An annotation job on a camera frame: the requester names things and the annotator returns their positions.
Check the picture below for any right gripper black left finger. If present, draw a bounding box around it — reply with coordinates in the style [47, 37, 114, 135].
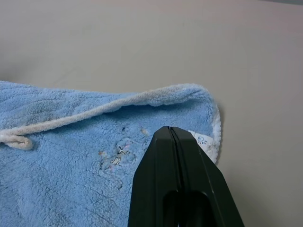
[126, 126, 190, 227]

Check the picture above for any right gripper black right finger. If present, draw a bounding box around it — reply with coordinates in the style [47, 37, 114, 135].
[171, 126, 246, 227]

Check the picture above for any light blue terry towel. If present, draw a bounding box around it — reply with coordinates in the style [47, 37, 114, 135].
[0, 80, 223, 227]

